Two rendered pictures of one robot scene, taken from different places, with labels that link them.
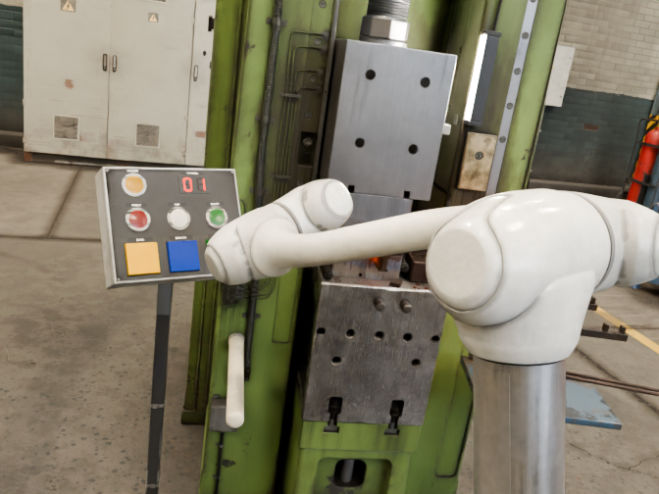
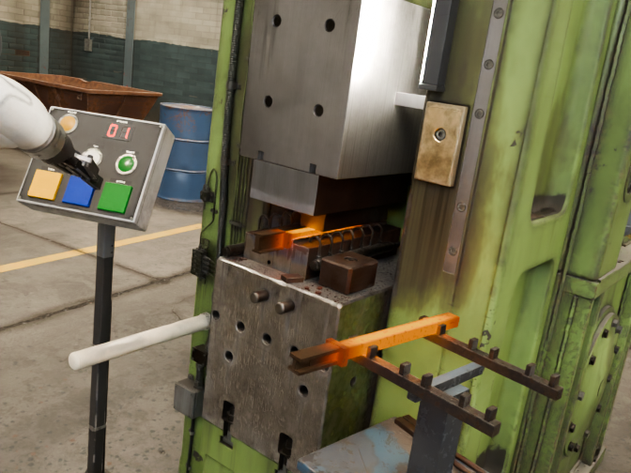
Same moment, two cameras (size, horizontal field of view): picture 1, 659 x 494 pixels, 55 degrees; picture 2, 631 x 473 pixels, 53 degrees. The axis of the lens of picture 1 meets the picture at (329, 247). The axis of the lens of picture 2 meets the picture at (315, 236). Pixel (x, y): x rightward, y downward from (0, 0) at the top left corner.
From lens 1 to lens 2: 147 cm
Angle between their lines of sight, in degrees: 44
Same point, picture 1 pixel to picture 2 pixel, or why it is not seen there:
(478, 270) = not seen: outside the picture
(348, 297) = (238, 281)
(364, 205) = (271, 176)
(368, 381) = (256, 395)
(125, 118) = not seen: hidden behind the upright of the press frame
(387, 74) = (292, 19)
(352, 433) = (244, 457)
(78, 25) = not seen: hidden behind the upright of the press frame
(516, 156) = (502, 140)
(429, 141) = (334, 100)
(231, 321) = (204, 298)
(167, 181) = (96, 125)
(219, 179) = (145, 131)
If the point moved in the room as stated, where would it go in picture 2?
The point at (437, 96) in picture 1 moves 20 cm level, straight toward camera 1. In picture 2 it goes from (343, 42) to (261, 28)
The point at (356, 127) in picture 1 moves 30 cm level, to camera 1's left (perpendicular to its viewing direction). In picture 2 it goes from (264, 83) to (195, 71)
